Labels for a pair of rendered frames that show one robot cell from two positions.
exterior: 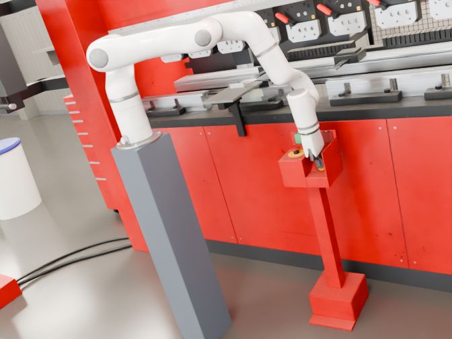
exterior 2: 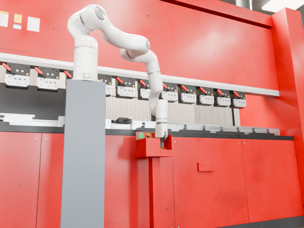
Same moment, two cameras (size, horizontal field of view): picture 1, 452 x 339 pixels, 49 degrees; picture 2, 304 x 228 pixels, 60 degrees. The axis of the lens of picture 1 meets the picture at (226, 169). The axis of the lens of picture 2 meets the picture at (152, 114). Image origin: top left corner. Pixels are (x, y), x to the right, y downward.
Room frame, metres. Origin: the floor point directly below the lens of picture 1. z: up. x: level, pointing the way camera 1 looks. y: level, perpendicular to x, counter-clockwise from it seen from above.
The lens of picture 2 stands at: (1.13, 1.33, 0.59)
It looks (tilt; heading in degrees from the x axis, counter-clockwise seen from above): 11 degrees up; 294
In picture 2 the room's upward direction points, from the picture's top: 1 degrees counter-clockwise
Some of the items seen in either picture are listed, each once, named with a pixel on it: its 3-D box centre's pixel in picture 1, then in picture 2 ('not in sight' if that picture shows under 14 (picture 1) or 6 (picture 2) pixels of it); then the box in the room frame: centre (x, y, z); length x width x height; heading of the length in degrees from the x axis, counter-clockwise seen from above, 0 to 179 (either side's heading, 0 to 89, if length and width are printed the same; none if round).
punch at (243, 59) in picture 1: (243, 58); not in sight; (2.43, -0.23, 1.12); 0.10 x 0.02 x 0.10; 48
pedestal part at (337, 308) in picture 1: (337, 298); not in sight; (1.83, -0.32, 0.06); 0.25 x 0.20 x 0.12; 142
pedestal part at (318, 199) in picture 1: (325, 233); (154, 198); (1.86, -0.34, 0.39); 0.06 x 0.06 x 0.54; 52
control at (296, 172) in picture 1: (309, 159); (153, 143); (1.86, -0.34, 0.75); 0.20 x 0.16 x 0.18; 52
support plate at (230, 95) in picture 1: (233, 92); not in sight; (2.32, -0.14, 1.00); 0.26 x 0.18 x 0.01; 138
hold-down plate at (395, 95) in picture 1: (364, 98); (154, 130); (1.99, -0.65, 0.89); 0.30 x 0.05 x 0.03; 48
